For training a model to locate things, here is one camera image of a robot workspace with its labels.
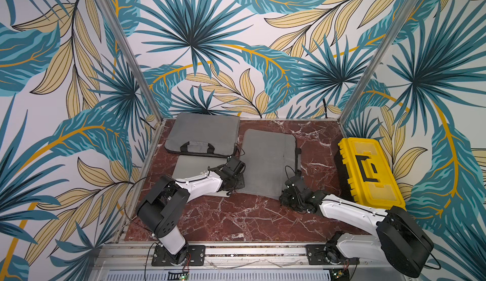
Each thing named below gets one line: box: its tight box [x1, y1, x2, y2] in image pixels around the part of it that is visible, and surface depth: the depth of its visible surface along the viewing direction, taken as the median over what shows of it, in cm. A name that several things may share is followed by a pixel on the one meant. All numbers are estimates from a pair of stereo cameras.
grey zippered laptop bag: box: [163, 112, 240, 158], surface depth 111 cm
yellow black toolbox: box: [334, 137, 407, 211], surface depth 80 cm
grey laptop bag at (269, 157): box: [237, 129, 297, 200], surface depth 98 cm
